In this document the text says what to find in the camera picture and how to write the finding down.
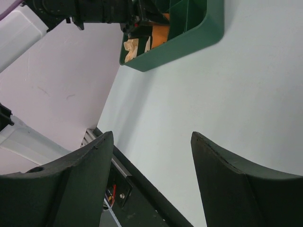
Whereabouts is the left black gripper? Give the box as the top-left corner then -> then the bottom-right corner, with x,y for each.
120,0 -> 169,39

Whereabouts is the aluminium front rail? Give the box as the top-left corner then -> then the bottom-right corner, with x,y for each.
81,128 -> 133,184

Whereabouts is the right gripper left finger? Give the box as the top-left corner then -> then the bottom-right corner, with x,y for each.
0,131 -> 114,227

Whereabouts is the orange brown underwear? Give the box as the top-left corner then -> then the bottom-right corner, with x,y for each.
151,23 -> 170,49

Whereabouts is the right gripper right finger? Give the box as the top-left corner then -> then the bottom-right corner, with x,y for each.
191,132 -> 303,227

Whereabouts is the peach boxer underwear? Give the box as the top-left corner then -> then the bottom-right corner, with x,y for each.
124,38 -> 139,63

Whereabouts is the beige navy-trimmed underwear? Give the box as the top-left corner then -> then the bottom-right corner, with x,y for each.
144,37 -> 151,52

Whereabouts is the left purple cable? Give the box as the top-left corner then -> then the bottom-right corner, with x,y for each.
0,0 -> 24,21

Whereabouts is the green compartment tray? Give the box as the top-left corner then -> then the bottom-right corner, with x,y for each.
119,0 -> 224,72

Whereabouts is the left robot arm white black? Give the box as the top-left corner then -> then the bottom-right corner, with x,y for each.
0,0 -> 169,166

